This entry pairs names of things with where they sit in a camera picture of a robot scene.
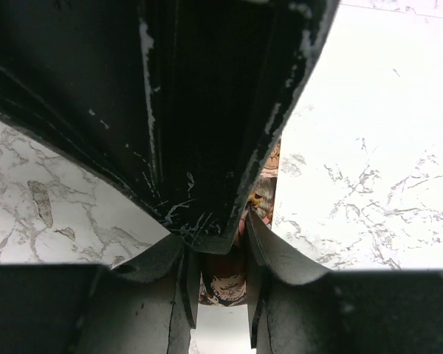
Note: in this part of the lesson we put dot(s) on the brown cat pattern tie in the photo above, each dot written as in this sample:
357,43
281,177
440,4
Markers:
223,277

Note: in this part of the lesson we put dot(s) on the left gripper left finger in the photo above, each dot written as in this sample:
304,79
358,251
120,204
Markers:
146,305

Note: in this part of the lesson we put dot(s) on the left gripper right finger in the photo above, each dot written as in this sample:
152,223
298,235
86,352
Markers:
296,305

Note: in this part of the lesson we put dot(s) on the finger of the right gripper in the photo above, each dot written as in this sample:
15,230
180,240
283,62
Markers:
177,104

